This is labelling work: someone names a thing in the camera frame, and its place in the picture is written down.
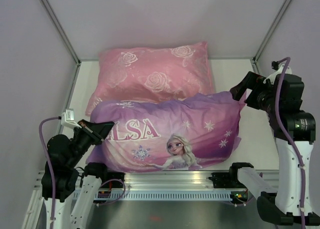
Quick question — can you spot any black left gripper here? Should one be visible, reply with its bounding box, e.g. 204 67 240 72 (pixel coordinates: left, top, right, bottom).
66 118 115 167

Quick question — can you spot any aluminium frame post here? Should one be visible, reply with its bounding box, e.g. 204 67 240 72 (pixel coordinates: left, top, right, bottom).
39 0 81 66
252 0 293 64

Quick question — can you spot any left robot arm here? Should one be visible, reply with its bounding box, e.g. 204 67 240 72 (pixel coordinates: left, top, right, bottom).
41 119 115 229

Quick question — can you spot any purple Elsa pillowcase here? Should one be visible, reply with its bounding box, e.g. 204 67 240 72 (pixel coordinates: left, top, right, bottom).
86 91 245 173

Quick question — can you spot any left aluminium frame post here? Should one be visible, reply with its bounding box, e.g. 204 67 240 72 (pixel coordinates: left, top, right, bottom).
39 0 81 66

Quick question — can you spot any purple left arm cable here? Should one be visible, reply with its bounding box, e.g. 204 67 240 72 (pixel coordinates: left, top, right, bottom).
38 115 63 229

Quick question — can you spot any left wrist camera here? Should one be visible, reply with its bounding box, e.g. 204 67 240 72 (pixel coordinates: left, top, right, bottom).
60 108 81 129

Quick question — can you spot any aluminium front rail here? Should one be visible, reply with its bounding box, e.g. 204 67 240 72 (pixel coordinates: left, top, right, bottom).
33 169 281 191

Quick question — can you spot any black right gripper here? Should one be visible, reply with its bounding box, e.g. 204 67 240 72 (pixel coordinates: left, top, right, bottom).
231 71 282 116

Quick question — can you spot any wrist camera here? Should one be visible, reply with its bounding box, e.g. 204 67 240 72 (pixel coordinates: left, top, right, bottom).
60 108 81 129
263 61 285 85

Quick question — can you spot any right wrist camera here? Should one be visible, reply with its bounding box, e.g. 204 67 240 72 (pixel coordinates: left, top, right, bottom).
263 61 285 85

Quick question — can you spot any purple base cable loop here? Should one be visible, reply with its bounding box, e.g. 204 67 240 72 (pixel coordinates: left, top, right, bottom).
94 178 127 206

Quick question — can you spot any pink rose-patterned pillow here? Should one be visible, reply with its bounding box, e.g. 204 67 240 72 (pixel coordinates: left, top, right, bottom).
85 41 215 116

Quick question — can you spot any right aluminium frame post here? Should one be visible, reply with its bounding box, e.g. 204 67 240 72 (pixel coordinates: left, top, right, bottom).
252 0 293 64

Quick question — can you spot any white slotted cable duct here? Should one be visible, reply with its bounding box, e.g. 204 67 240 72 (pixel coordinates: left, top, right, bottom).
93 190 232 203

